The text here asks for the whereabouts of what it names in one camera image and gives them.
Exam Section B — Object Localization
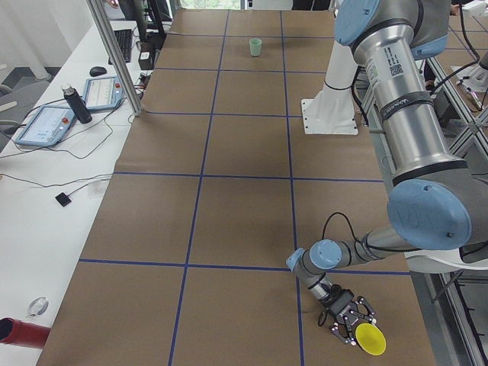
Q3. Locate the black computer mouse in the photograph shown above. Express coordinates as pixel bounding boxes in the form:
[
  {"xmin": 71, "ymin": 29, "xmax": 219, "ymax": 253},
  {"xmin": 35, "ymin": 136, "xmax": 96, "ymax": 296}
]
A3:
[{"xmin": 89, "ymin": 66, "xmax": 108, "ymax": 77}]

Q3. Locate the near teach pendant tablet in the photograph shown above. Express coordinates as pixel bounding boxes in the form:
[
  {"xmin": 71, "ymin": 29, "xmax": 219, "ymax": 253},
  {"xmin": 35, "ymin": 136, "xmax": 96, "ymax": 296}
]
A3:
[{"xmin": 15, "ymin": 106, "xmax": 75, "ymax": 147}]

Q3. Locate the small black square device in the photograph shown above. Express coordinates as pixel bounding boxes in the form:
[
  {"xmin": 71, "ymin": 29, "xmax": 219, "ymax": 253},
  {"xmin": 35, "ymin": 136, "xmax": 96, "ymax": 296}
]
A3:
[{"xmin": 55, "ymin": 192, "xmax": 72, "ymax": 207}]

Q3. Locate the black keyboard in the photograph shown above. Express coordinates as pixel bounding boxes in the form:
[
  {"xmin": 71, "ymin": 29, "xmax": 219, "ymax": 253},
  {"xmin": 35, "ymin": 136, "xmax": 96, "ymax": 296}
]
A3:
[{"xmin": 114, "ymin": 29, "xmax": 133, "ymax": 63}]

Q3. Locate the teach pendant tablet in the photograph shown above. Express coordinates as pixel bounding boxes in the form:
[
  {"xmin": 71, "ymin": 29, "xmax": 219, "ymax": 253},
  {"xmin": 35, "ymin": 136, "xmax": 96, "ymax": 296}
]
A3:
[
  {"xmin": 83, "ymin": 76, "xmax": 124, "ymax": 112},
  {"xmin": 15, "ymin": 106, "xmax": 75, "ymax": 147}
]

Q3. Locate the black water bottle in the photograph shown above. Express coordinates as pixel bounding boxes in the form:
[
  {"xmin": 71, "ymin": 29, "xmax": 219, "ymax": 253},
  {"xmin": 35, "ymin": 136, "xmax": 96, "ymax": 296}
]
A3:
[{"xmin": 61, "ymin": 84, "xmax": 92, "ymax": 124}]

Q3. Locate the green plastic cup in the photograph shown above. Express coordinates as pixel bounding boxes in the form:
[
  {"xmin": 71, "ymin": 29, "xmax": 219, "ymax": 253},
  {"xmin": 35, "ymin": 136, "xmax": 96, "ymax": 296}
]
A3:
[{"xmin": 249, "ymin": 38, "xmax": 262, "ymax": 57}]

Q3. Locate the yellow plastic cup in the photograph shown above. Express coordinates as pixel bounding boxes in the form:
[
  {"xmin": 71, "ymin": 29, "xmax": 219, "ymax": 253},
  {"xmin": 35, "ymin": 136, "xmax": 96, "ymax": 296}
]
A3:
[{"xmin": 355, "ymin": 323, "xmax": 387, "ymax": 356}]

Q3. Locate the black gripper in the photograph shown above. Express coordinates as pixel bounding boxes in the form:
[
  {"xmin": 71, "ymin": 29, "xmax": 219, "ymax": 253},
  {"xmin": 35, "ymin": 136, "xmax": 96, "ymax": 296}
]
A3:
[{"xmin": 326, "ymin": 289, "xmax": 377, "ymax": 346}]

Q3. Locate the white chair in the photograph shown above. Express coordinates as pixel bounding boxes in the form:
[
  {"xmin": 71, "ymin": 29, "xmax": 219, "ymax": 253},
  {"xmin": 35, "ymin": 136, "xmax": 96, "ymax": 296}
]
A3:
[{"xmin": 405, "ymin": 242, "xmax": 487, "ymax": 274}]

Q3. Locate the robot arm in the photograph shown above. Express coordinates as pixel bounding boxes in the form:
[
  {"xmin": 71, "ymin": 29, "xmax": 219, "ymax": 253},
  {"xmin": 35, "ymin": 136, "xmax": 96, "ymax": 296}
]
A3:
[{"xmin": 286, "ymin": 1, "xmax": 487, "ymax": 355}]

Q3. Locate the far teach pendant tablet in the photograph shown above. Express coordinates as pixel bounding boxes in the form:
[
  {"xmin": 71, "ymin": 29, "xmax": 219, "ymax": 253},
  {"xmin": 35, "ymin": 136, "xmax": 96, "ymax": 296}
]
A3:
[{"xmin": 83, "ymin": 76, "xmax": 124, "ymax": 112}]

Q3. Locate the clear tape roll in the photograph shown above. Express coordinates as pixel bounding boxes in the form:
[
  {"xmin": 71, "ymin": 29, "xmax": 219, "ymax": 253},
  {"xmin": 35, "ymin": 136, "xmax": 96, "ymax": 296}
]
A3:
[{"xmin": 26, "ymin": 297, "xmax": 49, "ymax": 318}]

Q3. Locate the red cylinder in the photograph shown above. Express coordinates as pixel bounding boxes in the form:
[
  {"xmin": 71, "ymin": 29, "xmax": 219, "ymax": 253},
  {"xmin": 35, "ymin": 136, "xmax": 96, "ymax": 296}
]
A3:
[{"xmin": 1, "ymin": 318, "xmax": 51, "ymax": 349}]

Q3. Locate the aluminium frame post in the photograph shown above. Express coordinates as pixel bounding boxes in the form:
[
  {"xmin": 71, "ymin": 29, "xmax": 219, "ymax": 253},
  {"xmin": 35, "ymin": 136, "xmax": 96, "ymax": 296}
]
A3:
[{"xmin": 86, "ymin": 0, "xmax": 143, "ymax": 117}]

